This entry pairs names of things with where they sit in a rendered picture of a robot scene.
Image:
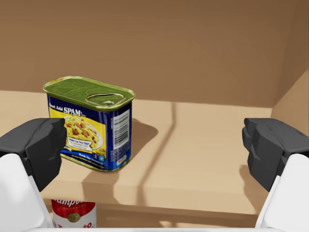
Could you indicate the red and white can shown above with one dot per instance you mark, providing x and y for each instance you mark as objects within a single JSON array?
[{"x": 74, "y": 215}]

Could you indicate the green and blue rectangular can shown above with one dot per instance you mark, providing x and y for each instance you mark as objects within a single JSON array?
[{"x": 101, "y": 101}]

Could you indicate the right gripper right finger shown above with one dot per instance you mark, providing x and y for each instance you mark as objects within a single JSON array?
[{"x": 272, "y": 147}]

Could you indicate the pale wooden shelf unit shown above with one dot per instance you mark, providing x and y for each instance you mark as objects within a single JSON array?
[{"x": 193, "y": 60}]

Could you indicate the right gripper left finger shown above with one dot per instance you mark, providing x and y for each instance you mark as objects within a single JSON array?
[{"x": 36, "y": 147}]

